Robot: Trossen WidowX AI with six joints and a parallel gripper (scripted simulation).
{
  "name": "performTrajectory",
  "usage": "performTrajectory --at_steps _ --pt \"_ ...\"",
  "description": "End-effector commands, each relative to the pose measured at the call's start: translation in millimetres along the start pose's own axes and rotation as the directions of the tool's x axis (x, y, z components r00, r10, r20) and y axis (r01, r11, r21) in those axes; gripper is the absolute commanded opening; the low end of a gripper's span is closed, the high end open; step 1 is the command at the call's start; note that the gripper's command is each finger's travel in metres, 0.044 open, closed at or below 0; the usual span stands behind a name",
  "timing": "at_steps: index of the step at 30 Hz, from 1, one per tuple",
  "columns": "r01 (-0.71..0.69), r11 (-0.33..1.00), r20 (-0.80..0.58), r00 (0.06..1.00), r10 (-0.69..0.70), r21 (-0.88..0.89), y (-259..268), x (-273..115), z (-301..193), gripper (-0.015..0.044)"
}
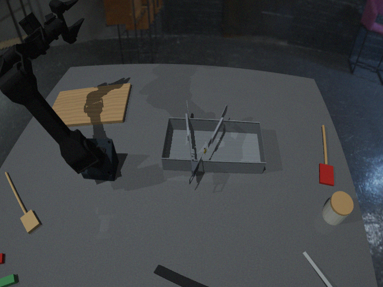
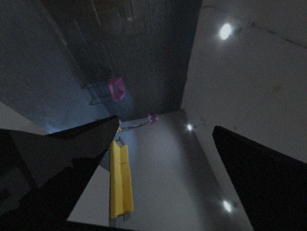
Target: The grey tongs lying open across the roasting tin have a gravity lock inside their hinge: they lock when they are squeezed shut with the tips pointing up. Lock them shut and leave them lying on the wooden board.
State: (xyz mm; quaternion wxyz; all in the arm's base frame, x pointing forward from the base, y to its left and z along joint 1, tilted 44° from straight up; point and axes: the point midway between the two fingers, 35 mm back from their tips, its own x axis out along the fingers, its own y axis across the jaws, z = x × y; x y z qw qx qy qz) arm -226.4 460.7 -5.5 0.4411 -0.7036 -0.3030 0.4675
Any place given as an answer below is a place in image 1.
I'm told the red spatula with wooden handle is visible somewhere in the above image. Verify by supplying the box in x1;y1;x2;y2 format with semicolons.
319;125;334;186

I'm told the grey cylinder with tan top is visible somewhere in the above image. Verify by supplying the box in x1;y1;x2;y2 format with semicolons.
322;191;353;225

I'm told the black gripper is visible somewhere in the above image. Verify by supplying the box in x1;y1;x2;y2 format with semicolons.
44;0;84;44

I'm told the light brown wooden board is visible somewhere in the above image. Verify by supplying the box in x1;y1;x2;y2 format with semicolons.
52;83;131;127

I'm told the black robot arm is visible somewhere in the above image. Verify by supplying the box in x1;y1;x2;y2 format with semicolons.
0;12;105;174

